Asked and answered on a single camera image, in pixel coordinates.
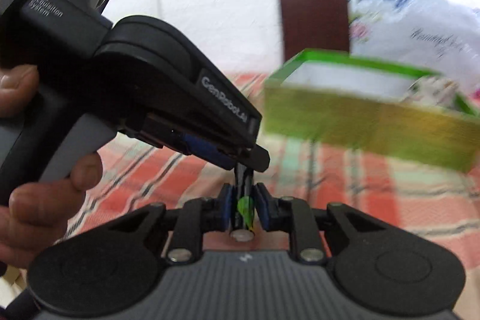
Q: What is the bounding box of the black green pen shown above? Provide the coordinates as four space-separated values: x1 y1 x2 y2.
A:
231 163 255 241

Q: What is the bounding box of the red plaid bed sheet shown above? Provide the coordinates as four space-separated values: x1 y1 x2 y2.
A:
0 71 480 306

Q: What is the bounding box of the person left hand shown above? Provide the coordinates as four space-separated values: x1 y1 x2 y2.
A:
1 65 103 270

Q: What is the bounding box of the green cardboard box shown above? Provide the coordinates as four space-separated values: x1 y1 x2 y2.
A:
264 49 479 172

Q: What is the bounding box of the printed cloth drawstring pouch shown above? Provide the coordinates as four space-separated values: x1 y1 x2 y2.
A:
403 76 458 108

